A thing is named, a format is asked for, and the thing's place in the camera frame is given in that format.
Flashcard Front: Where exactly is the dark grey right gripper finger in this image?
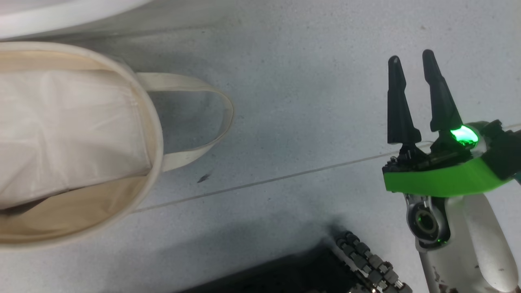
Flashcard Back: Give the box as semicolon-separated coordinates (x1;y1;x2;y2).
422;50;464;133
387;56;422;147

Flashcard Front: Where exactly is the white front-load washing machine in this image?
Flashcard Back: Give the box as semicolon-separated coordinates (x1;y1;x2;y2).
0;0;155;41

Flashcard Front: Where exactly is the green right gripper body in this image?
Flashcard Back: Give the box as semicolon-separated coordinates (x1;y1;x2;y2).
383;124;515;198

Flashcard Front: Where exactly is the cream canvas laundry basket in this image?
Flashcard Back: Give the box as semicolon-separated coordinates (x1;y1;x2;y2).
0;41;234;249

